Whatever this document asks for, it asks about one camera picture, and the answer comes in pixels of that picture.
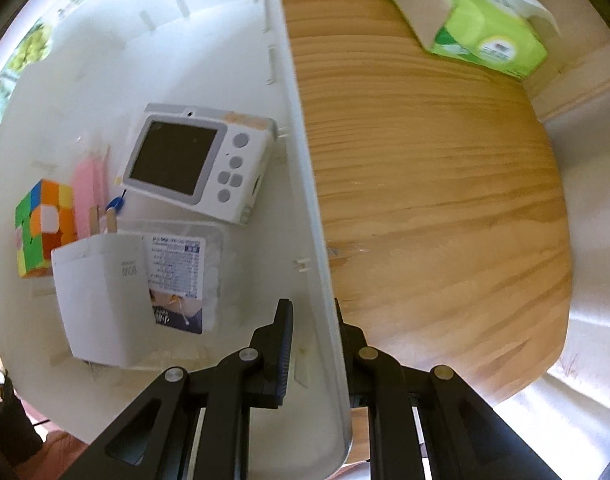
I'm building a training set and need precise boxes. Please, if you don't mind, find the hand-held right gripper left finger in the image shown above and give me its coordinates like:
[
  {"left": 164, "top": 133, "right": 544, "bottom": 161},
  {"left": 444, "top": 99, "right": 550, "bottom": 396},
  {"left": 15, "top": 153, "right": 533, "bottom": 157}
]
[{"left": 60, "top": 299, "right": 294, "bottom": 480}]

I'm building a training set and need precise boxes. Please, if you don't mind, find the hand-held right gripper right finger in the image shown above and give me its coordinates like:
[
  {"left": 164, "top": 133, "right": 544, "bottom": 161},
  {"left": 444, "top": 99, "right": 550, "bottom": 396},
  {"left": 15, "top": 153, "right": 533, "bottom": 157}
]
[{"left": 334, "top": 299, "right": 556, "bottom": 480}]

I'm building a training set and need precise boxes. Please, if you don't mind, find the clear box with label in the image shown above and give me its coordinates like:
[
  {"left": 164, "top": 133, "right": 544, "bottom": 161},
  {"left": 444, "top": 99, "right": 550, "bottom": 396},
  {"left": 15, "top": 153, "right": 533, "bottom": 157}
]
[{"left": 142, "top": 225, "right": 226, "bottom": 336}]

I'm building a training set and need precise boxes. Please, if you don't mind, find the white charger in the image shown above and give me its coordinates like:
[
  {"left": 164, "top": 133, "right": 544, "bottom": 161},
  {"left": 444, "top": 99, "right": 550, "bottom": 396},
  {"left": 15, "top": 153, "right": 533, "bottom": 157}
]
[{"left": 51, "top": 205, "right": 156, "bottom": 369}]

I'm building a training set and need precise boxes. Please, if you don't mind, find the white digital camera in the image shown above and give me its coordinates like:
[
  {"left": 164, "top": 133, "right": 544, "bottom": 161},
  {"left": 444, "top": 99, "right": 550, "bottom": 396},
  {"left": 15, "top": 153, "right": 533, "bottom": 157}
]
[{"left": 119, "top": 102, "right": 278, "bottom": 226}]

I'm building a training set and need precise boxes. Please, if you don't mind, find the pink stick dispenser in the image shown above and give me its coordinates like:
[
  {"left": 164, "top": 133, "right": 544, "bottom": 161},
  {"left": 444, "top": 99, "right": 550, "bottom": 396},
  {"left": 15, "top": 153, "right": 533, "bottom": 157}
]
[{"left": 71, "top": 147, "right": 112, "bottom": 239}]

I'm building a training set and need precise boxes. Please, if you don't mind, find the colourful puzzle cube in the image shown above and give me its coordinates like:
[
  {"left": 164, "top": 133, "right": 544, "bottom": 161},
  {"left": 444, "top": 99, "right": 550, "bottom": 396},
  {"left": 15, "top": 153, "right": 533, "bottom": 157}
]
[{"left": 15, "top": 179, "right": 80, "bottom": 279}]

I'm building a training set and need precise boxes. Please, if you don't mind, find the white plastic bin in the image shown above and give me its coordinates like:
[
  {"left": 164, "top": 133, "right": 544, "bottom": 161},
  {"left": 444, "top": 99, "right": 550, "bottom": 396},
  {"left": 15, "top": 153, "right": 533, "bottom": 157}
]
[{"left": 0, "top": 0, "right": 354, "bottom": 480}]

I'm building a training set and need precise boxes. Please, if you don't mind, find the dark object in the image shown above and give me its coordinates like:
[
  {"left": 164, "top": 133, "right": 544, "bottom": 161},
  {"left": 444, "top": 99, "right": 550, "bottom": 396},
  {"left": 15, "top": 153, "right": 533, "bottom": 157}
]
[{"left": 0, "top": 370, "right": 42, "bottom": 467}]

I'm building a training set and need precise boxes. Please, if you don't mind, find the green tissue pack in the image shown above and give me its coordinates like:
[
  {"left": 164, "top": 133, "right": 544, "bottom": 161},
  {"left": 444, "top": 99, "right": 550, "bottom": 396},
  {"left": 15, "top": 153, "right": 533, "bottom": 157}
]
[{"left": 392, "top": 0, "right": 562, "bottom": 81}]

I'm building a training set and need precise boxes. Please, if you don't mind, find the wooden shelf unit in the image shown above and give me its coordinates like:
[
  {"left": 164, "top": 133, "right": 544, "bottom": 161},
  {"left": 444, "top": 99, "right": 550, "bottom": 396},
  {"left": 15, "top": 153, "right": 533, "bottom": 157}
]
[{"left": 505, "top": 0, "right": 610, "bottom": 124}]

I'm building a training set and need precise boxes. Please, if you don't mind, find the grape print cardboard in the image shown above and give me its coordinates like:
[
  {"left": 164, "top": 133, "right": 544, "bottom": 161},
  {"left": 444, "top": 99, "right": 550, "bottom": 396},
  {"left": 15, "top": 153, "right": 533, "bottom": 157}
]
[{"left": 0, "top": 0, "right": 116, "bottom": 126}]

